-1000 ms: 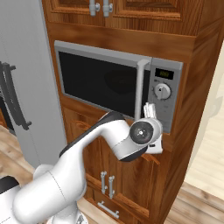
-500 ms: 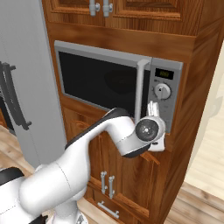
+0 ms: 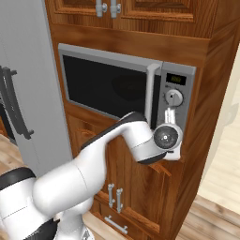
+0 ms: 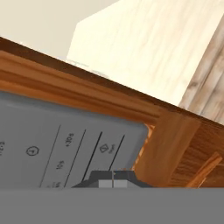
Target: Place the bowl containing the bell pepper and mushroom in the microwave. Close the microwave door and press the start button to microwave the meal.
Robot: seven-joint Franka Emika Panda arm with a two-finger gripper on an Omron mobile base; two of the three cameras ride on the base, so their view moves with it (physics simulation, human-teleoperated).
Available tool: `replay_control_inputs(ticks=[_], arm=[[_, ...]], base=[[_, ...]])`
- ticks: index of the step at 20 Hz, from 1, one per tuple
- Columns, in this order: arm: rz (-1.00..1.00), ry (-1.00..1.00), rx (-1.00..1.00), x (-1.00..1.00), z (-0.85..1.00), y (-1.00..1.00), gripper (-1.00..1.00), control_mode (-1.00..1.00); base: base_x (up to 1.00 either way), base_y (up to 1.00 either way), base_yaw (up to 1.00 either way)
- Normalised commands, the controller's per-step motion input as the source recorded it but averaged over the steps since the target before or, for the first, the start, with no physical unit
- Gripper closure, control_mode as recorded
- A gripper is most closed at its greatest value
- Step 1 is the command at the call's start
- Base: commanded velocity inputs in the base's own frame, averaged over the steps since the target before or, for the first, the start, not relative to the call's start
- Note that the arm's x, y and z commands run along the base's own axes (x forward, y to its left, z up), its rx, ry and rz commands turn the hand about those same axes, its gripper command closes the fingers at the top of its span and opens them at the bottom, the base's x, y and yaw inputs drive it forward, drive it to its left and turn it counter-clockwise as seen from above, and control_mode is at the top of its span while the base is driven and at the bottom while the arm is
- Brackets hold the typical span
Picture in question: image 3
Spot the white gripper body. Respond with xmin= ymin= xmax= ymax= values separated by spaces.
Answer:
xmin=164 ymin=106 xmax=177 ymax=127

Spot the dark grey fridge handle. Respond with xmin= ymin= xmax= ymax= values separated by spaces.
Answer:
xmin=0 ymin=65 xmax=35 ymax=141

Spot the silver drawer handle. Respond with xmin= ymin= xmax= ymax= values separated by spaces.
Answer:
xmin=104 ymin=215 xmax=129 ymax=235

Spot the dark glass microwave door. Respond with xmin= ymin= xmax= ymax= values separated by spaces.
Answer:
xmin=57 ymin=42 xmax=164 ymax=130

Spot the tall wooden cabinet housing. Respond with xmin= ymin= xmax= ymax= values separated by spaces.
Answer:
xmin=43 ymin=0 xmax=240 ymax=240

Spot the silver cupboard door handle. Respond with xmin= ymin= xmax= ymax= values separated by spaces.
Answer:
xmin=95 ymin=0 xmax=109 ymax=19
xmin=109 ymin=0 xmax=123 ymax=19
xmin=115 ymin=187 xmax=125 ymax=215
xmin=107 ymin=183 xmax=116 ymax=209

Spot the silver microwave oven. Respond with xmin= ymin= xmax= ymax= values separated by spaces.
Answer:
xmin=57 ymin=42 xmax=198 ymax=136

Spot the wooden cupboard door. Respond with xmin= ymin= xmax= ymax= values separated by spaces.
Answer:
xmin=52 ymin=0 xmax=110 ymax=17
xmin=67 ymin=113 xmax=127 ymax=204
xmin=123 ymin=156 xmax=173 ymax=233
xmin=119 ymin=0 xmax=197 ymax=23

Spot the grey fridge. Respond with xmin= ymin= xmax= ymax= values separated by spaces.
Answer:
xmin=0 ymin=0 xmax=75 ymax=178

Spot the wooden drawer front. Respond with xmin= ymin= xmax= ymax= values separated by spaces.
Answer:
xmin=91 ymin=202 xmax=158 ymax=240

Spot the silver microwave door handle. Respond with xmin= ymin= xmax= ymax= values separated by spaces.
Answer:
xmin=143 ymin=63 xmax=161 ymax=125

